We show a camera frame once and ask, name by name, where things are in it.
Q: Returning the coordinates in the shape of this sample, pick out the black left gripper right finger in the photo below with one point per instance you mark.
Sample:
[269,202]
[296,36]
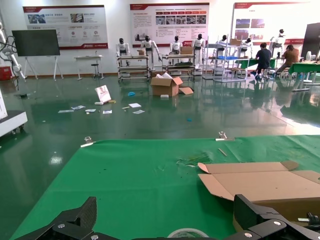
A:
[250,212]

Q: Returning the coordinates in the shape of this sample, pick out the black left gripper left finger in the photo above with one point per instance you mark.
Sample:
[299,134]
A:
[87,212]

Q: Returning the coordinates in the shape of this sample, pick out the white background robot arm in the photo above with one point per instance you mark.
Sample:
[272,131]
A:
[15,65]

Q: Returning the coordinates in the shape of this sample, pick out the cardboard box with round hole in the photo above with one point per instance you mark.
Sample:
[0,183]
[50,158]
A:
[270,185]

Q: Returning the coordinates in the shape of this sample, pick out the large open cardboard box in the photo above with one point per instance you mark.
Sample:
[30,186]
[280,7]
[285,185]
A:
[163,87]

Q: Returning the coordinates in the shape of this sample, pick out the red box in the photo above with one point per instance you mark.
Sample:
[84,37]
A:
[5,73]

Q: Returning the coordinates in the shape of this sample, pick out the small cardboard box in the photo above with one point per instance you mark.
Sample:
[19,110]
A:
[140,52]

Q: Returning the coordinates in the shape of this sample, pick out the closed cardboard box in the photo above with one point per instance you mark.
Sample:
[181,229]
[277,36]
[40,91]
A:
[235,42]
[186,50]

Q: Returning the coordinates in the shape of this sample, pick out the green table cloth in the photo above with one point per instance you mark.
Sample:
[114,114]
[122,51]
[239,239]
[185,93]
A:
[137,180]

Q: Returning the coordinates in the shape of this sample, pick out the thin wooden stick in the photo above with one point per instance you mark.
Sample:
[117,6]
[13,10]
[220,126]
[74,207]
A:
[222,151]

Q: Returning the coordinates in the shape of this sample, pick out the metal binder clip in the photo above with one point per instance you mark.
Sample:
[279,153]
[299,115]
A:
[87,142]
[223,137]

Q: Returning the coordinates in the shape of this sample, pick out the clear tape patch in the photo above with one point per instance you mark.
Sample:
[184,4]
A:
[192,160]

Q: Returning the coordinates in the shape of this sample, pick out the clear tape roll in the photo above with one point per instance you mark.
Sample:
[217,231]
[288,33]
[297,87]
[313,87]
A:
[175,233]

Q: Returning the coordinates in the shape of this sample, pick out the paper sheet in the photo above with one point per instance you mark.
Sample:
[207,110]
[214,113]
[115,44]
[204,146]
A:
[90,110]
[78,107]
[66,111]
[135,105]
[107,112]

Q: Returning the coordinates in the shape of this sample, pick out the small blue item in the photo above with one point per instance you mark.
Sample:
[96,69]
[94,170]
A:
[189,119]

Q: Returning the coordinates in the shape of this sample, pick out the yellow item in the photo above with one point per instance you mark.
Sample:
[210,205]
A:
[112,101]

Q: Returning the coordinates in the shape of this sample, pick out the white machine base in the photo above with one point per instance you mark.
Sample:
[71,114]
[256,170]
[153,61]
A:
[12,122]

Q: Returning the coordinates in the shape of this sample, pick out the blue cloth item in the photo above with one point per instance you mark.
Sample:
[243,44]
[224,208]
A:
[131,94]

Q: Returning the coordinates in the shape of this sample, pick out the small black item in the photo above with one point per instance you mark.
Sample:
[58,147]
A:
[23,95]

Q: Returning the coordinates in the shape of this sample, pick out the flat cardboard piece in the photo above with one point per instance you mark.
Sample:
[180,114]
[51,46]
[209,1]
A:
[186,90]

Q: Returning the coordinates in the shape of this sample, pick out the white foam block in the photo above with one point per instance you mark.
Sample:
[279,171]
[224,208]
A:
[164,96]

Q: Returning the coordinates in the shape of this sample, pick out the black stool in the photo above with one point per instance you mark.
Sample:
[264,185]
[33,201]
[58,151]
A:
[95,65]

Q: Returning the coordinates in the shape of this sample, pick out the metal rack cart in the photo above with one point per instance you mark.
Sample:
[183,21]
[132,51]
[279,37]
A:
[132,67]
[178,65]

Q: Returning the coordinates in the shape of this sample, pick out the white table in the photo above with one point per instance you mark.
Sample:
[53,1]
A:
[88,58]

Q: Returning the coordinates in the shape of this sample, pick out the green work table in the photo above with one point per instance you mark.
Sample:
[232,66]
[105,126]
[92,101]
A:
[305,67]

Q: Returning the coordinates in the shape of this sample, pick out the person in dark shirt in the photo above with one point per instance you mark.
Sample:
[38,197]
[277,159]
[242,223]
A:
[263,57]

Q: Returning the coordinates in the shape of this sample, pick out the blue tray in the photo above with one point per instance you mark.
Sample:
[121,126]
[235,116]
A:
[226,57]

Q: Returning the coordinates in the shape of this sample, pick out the person in brown shirt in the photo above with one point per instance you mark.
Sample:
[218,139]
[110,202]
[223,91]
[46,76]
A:
[291,57]

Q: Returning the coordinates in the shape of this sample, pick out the white fan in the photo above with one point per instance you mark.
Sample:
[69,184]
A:
[309,55]

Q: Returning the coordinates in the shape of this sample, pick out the white humanoid robot black head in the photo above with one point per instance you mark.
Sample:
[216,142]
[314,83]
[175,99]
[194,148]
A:
[199,45]
[278,40]
[148,45]
[222,42]
[247,43]
[122,47]
[175,46]

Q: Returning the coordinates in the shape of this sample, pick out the black display on stand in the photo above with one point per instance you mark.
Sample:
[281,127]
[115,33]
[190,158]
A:
[36,42]

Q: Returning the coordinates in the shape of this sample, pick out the black panel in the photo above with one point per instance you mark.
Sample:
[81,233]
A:
[312,40]

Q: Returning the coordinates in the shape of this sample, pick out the metal frame shelf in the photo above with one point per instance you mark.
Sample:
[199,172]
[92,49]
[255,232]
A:
[226,72]

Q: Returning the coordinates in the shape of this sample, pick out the wall information board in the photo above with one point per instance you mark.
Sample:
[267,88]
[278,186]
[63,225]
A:
[170,25]
[65,25]
[270,15]

